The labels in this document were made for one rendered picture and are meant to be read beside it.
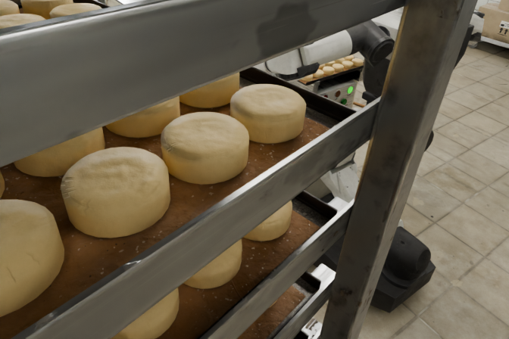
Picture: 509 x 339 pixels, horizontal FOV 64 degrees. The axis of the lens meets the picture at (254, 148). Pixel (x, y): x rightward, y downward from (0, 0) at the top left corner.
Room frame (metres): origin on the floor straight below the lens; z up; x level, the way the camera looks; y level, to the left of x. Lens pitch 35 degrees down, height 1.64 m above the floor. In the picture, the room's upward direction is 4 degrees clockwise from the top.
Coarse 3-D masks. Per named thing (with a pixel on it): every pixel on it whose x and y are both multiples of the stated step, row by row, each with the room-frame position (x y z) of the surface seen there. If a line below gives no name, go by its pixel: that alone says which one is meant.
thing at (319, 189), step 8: (328, 80) 1.73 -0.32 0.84; (336, 80) 1.73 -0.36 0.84; (344, 80) 1.74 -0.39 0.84; (320, 88) 1.64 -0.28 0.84; (352, 104) 1.78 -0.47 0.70; (312, 184) 1.66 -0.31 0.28; (320, 184) 1.70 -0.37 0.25; (312, 192) 1.67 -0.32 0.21; (320, 192) 1.71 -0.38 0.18; (328, 192) 1.75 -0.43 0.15
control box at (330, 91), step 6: (342, 84) 1.70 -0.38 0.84; (348, 84) 1.70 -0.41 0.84; (354, 84) 1.72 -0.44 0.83; (318, 90) 1.62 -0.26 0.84; (324, 90) 1.63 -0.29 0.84; (330, 90) 1.63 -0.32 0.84; (336, 90) 1.65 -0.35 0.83; (342, 90) 1.67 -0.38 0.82; (354, 90) 1.73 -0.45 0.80; (330, 96) 1.63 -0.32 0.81; (342, 96) 1.68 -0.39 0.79; (348, 96) 1.70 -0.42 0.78; (348, 102) 1.71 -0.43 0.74
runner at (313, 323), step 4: (312, 320) 0.27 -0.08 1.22; (316, 320) 0.27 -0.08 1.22; (308, 324) 0.26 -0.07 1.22; (312, 324) 0.26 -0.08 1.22; (316, 324) 0.27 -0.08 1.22; (320, 324) 0.27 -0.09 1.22; (304, 328) 0.26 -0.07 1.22; (308, 328) 0.26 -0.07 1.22; (312, 328) 0.26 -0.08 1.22; (316, 328) 0.26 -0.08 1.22; (320, 328) 0.24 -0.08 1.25; (308, 332) 0.25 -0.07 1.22; (312, 332) 0.25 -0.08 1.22; (316, 332) 0.26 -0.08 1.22; (312, 336) 0.25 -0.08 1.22; (316, 336) 0.23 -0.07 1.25
